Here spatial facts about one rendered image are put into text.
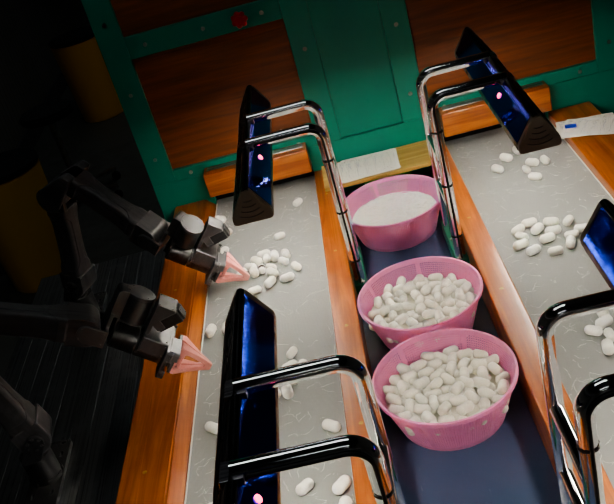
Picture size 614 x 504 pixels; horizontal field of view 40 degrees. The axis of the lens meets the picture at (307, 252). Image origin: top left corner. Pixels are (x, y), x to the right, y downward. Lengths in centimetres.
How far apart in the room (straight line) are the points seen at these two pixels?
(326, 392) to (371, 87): 103
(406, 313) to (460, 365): 22
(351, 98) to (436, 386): 105
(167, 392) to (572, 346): 79
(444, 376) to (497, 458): 18
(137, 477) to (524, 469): 68
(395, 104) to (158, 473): 128
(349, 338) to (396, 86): 90
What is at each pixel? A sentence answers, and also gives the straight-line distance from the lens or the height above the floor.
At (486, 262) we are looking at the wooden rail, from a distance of 186.
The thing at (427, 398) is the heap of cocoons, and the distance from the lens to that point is 158.
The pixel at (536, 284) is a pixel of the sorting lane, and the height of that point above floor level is 74.
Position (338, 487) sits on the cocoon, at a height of 76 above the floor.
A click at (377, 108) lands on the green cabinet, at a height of 90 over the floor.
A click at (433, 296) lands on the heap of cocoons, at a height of 74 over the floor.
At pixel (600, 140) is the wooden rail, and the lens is 230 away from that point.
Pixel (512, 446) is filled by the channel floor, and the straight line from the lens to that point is 156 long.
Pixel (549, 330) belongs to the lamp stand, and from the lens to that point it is 110.
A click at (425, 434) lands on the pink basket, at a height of 73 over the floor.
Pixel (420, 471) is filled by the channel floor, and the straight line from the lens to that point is 154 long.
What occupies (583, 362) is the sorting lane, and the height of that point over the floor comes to 74.
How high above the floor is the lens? 177
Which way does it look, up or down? 29 degrees down
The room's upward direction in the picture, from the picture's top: 17 degrees counter-clockwise
